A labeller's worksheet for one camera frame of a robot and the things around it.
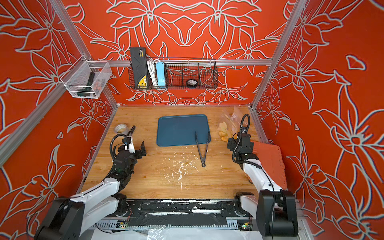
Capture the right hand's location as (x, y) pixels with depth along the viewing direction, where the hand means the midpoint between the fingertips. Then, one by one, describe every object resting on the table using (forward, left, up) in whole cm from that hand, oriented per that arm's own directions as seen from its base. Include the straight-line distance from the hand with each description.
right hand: (236, 139), depth 87 cm
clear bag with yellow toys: (+10, +5, -9) cm, 14 cm away
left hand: (-4, +60, +2) cm, 60 cm away
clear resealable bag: (+16, -1, +1) cm, 17 cm away
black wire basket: (+39, +37, +21) cm, 58 cm away
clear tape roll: (+14, +79, -9) cm, 80 cm away
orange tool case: (-9, -20, -6) cm, 23 cm away
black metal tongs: (-8, +19, -10) cm, 23 cm away
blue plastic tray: (+14, +35, -10) cm, 39 cm away
